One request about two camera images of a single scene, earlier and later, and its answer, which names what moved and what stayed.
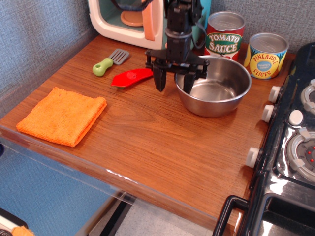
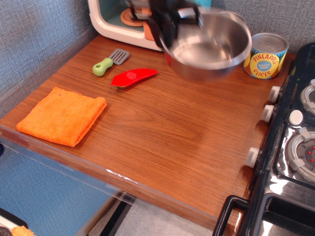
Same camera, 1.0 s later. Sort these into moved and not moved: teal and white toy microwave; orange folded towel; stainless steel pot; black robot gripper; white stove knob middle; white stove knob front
Moved: black robot gripper; stainless steel pot
Not moved: teal and white toy microwave; white stove knob front; orange folded towel; white stove knob middle
